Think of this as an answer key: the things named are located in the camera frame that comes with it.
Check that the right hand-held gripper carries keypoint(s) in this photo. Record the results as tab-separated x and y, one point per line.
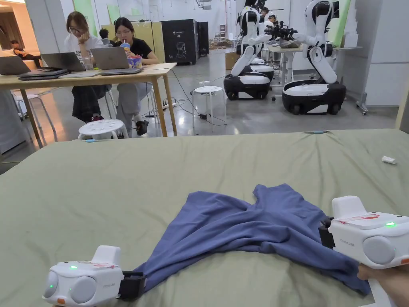
367	236

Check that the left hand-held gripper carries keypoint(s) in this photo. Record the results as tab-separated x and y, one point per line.
81	283

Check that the dark blue shirt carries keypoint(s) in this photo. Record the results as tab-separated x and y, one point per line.
243	227

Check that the person's right hand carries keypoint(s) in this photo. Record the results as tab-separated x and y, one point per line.
388	284

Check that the small white crumpled paper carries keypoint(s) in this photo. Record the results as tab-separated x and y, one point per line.
389	159

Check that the bed with pale green sheet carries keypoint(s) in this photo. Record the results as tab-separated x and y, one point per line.
96	198

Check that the white and black robot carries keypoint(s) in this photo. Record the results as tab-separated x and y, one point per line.
314	92
247	80

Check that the white power strip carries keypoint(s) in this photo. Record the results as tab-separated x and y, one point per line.
168	104

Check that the brown carton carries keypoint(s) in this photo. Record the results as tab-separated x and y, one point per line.
231	60

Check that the black cabinet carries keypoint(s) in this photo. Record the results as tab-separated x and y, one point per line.
179	41

